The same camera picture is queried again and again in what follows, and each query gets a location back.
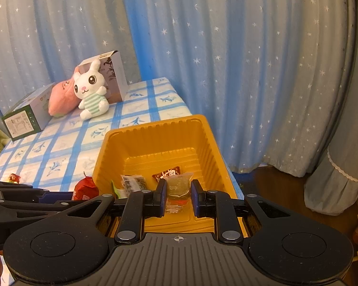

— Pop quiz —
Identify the yellow-green cake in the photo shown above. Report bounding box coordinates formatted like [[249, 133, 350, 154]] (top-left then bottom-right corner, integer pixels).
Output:
[[165, 172, 194, 213]]

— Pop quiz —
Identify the pink plush toy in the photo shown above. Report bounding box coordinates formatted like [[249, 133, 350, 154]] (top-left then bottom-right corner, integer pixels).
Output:
[[48, 67, 82, 118]]

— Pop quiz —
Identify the green white cardboard box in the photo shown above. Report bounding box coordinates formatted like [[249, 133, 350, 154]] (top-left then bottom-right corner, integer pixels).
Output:
[[1, 83, 56, 142]]

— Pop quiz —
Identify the white box with dark print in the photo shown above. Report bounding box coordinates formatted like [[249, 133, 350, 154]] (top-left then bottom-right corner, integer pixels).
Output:
[[78, 50, 129, 103]]

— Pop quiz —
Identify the red packet with white print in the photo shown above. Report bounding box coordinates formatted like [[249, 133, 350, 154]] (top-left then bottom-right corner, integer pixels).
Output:
[[72, 171, 100, 201]]

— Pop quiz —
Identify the green white snack packet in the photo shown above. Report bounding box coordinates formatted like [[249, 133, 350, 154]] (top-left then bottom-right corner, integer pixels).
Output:
[[111, 179, 124, 199]]

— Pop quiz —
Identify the golden plastic tray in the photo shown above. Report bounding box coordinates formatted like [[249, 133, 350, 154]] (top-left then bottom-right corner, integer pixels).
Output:
[[92, 114, 248, 234]]

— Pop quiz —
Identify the dark snack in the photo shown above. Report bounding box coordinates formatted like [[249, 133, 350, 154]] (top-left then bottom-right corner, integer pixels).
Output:
[[120, 174, 147, 199]]

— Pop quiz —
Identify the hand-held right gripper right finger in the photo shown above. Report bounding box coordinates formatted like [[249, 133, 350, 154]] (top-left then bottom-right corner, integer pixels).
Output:
[[190, 179, 302, 243]]

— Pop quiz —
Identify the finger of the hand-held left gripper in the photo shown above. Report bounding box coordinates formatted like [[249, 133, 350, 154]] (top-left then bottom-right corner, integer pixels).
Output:
[[0, 180, 74, 203], [0, 200, 87, 216]]

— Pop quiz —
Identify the white bunny plush toy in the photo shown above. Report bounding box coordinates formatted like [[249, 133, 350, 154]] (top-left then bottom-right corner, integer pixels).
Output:
[[73, 60, 109, 120]]

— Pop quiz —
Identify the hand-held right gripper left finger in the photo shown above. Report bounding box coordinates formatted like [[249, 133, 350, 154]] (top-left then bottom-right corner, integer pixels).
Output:
[[55, 179, 168, 245]]

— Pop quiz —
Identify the grey curtain with lace trim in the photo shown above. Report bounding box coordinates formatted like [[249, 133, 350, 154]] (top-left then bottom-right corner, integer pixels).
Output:
[[304, 0, 358, 216]]

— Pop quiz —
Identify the blue star curtain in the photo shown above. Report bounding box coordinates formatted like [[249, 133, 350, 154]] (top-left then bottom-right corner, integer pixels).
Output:
[[119, 0, 358, 178], [0, 0, 141, 120]]

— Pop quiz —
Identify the red-brown twisted wrapper candy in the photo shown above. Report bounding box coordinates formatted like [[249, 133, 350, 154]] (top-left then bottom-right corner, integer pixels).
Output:
[[152, 168, 182, 182]]

